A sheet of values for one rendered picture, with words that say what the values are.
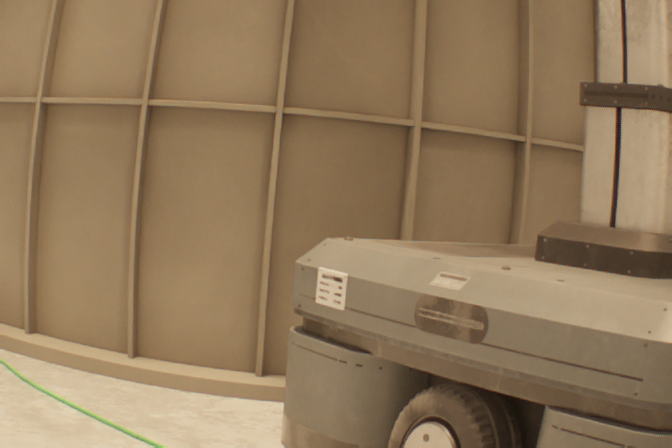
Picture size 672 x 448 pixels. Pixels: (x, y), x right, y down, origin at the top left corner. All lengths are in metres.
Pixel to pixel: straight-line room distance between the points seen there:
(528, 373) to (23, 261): 1.07
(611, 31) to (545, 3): 0.74
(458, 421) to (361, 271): 0.22
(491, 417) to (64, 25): 1.05
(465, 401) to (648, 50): 0.38
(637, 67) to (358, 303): 0.36
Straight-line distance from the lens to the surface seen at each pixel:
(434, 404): 0.95
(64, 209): 1.70
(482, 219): 1.73
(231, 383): 1.57
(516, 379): 0.87
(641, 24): 1.05
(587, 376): 0.78
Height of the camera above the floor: 0.33
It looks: 2 degrees down
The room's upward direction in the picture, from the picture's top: 5 degrees clockwise
